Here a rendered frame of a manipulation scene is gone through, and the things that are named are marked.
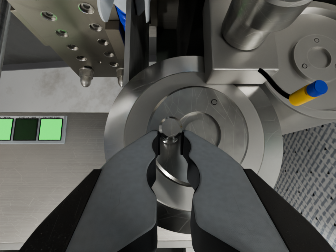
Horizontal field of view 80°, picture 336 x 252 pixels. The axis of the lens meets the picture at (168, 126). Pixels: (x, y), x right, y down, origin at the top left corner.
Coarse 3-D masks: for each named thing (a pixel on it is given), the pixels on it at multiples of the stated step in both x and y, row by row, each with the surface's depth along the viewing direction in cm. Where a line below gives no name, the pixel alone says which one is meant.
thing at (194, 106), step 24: (168, 96) 15; (192, 96) 15; (216, 96) 15; (192, 120) 15; (216, 120) 15; (240, 120) 15; (168, 144) 14; (216, 144) 15; (240, 144) 15; (168, 168) 14
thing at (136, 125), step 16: (160, 80) 17; (176, 80) 17; (192, 80) 17; (144, 96) 17; (160, 96) 17; (240, 96) 17; (144, 112) 17; (256, 112) 17; (128, 128) 16; (144, 128) 16; (256, 128) 17; (128, 144) 16; (256, 144) 16; (256, 160) 16; (160, 176) 16; (160, 192) 15; (176, 192) 16; (192, 192) 16; (176, 208) 15
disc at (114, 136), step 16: (160, 64) 18; (176, 64) 18; (192, 64) 18; (144, 80) 17; (128, 96) 17; (256, 96) 17; (112, 112) 17; (128, 112) 17; (272, 112) 17; (112, 128) 17; (272, 128) 17; (112, 144) 16; (272, 144) 17; (272, 160) 16; (272, 176) 16; (160, 208) 15; (160, 224) 15; (176, 224) 15
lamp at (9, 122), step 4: (0, 120) 49; (4, 120) 49; (8, 120) 49; (0, 124) 49; (4, 124) 49; (8, 124) 49; (0, 128) 49; (4, 128) 49; (8, 128) 49; (0, 132) 49; (4, 132) 49; (8, 132) 49; (0, 136) 49; (4, 136) 49; (8, 136) 49
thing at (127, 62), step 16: (128, 0) 20; (128, 16) 20; (144, 16) 35; (128, 32) 20; (144, 32) 35; (128, 48) 19; (144, 48) 34; (128, 64) 19; (144, 64) 34; (128, 80) 19
